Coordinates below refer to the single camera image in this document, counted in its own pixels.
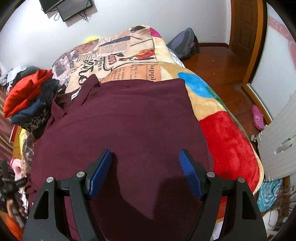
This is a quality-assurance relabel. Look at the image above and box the large wall television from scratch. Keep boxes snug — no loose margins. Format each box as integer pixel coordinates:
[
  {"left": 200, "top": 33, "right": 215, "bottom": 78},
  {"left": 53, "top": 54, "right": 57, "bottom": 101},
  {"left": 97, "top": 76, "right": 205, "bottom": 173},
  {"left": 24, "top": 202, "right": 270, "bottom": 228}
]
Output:
[{"left": 39, "top": 0, "right": 64, "bottom": 14}]

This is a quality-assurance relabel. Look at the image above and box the small wall monitor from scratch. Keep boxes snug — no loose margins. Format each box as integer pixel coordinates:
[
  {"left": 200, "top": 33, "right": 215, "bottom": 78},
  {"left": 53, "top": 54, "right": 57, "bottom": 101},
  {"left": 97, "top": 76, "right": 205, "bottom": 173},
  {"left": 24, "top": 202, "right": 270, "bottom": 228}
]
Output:
[{"left": 57, "top": 0, "right": 93, "bottom": 22}]

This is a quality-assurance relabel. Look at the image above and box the white sliding wardrobe door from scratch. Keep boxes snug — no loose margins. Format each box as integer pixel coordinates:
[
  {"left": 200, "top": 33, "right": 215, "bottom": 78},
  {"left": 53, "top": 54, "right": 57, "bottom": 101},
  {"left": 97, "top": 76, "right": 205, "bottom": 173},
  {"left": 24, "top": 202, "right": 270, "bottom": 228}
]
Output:
[{"left": 242, "top": 1, "right": 295, "bottom": 123}]

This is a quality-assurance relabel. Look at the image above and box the white slatted cabinet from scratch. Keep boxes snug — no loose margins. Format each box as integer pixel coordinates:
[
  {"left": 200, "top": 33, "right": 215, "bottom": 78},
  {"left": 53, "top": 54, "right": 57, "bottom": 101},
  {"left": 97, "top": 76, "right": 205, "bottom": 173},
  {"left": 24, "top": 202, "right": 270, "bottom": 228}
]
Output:
[{"left": 251, "top": 94, "right": 296, "bottom": 181}]

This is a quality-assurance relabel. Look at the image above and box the dark grey backpack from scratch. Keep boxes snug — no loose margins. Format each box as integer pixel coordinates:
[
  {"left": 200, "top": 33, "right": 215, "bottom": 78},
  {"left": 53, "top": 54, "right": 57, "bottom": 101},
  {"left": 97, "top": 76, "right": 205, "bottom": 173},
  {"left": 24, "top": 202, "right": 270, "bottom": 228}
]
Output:
[{"left": 166, "top": 28, "right": 200, "bottom": 60}]

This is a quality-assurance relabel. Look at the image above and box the wooden door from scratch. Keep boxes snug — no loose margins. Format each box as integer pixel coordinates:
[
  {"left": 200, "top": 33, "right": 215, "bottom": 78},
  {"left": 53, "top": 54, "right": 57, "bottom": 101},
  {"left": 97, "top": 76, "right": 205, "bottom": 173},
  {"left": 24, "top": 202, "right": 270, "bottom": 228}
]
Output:
[{"left": 229, "top": 0, "right": 263, "bottom": 65}]

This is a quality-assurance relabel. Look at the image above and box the colourful fleece blanket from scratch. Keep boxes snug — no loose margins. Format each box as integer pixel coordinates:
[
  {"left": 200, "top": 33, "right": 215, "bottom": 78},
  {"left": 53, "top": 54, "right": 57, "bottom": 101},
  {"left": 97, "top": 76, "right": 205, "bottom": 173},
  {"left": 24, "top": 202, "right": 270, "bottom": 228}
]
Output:
[{"left": 149, "top": 27, "right": 265, "bottom": 232}]

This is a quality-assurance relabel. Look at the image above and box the navy folded garment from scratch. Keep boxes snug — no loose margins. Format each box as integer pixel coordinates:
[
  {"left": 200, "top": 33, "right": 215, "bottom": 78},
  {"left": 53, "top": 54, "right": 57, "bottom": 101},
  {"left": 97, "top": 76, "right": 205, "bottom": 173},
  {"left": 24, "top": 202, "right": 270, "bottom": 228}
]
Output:
[{"left": 11, "top": 79, "right": 60, "bottom": 126}]

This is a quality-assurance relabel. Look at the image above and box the black patterned folded garment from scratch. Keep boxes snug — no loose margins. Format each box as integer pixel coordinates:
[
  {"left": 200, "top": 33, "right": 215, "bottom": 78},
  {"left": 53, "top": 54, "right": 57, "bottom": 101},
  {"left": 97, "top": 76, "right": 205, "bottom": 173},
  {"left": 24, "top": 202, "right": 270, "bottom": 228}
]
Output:
[{"left": 21, "top": 107, "right": 51, "bottom": 140}]

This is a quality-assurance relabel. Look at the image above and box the newspaper print bed blanket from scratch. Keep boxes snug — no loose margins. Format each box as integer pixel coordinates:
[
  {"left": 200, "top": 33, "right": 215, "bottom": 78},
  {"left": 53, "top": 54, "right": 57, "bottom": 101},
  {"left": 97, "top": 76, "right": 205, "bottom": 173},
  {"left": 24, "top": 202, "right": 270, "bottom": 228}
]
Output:
[{"left": 52, "top": 25, "right": 160, "bottom": 93}]

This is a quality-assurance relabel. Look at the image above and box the red folded garment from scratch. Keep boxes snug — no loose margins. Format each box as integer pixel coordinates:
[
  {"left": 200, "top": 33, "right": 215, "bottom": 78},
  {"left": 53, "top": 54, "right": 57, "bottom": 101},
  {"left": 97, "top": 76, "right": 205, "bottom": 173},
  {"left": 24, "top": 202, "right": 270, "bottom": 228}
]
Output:
[{"left": 4, "top": 69, "right": 53, "bottom": 118}]

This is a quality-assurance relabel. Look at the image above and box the yellow garment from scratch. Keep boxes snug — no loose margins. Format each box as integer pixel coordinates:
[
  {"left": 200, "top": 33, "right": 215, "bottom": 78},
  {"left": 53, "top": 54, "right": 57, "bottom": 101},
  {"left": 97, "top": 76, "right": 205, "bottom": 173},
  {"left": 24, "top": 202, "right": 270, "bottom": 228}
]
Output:
[{"left": 19, "top": 128, "right": 27, "bottom": 154}]

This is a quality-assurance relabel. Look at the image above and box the pink croc shoe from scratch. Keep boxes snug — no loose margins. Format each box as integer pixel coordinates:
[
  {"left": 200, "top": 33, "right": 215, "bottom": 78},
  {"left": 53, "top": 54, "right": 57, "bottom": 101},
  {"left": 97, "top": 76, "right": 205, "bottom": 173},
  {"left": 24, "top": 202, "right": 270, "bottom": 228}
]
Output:
[{"left": 251, "top": 105, "right": 264, "bottom": 131}]

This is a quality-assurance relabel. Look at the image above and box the dark grey clothes pile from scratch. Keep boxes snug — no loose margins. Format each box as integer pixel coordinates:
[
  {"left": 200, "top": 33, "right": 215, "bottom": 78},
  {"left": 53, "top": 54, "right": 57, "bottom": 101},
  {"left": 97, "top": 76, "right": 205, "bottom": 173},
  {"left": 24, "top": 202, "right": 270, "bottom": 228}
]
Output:
[{"left": 11, "top": 66, "right": 40, "bottom": 88}]

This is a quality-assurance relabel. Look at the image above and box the pink plush toy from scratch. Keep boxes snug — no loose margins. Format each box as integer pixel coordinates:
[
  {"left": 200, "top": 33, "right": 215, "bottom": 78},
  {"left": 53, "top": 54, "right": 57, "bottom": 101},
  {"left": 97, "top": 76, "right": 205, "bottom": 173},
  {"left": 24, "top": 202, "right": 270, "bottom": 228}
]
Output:
[{"left": 10, "top": 158, "right": 22, "bottom": 180}]

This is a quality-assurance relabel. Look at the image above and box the maroon button-up shirt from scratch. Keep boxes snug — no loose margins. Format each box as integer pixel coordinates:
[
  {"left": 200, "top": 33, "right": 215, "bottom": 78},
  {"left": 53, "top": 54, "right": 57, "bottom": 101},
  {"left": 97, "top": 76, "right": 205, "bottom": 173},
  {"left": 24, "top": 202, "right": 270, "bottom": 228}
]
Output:
[{"left": 27, "top": 76, "right": 214, "bottom": 240}]

